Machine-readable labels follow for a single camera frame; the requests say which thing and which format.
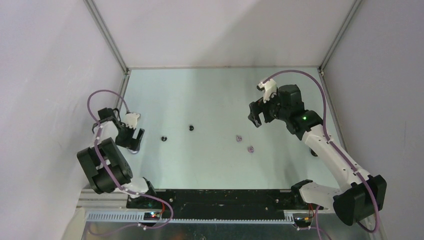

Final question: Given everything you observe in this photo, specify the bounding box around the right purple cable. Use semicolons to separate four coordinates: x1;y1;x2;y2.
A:
263;69;381;234

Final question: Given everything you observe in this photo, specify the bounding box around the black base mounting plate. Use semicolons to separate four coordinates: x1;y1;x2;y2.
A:
126;188;324;221

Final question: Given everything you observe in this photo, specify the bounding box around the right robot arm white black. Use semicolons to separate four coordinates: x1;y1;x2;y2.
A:
248;81;387;226

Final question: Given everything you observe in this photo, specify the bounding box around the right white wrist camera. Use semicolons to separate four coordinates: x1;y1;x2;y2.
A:
256;78;278;103

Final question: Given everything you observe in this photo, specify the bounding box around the controller board with leds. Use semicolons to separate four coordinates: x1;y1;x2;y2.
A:
294;217;314;228
143;211;161;221

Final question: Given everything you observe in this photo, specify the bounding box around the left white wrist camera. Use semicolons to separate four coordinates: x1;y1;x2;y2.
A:
122;112;141;129

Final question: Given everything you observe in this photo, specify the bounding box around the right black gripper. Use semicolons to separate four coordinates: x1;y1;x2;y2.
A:
248;88;289;128

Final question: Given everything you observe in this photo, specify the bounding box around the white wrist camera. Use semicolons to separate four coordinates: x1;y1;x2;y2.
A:
256;78;278;103
122;112;141;129

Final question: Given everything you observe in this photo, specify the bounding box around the left controller board with leds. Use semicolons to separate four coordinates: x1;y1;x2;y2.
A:
143;211;161;221

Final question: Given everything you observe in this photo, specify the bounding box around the right controller board with leds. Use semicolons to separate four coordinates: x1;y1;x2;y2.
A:
294;217;314;228

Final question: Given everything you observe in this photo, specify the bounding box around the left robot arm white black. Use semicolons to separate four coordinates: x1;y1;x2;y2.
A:
76;108;158;208

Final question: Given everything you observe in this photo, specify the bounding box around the grey slotted cable duct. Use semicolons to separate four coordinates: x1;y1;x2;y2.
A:
86;211;295;224

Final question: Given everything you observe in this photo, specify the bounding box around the purple earbud charging case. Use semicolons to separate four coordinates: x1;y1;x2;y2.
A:
128;149;140;155

